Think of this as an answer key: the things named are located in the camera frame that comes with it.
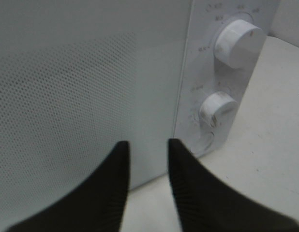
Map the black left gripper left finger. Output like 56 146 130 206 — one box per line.
8 141 130 232

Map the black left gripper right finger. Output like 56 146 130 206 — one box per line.
168 139 299 232

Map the round door release button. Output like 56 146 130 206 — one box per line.
197 132 214 153

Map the white microwave knob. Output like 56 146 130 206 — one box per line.
214 19 265 69
198 91 238 128

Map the white microwave door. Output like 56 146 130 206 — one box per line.
0 0 192 232

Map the white microwave oven body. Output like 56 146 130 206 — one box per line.
174 0 279 157

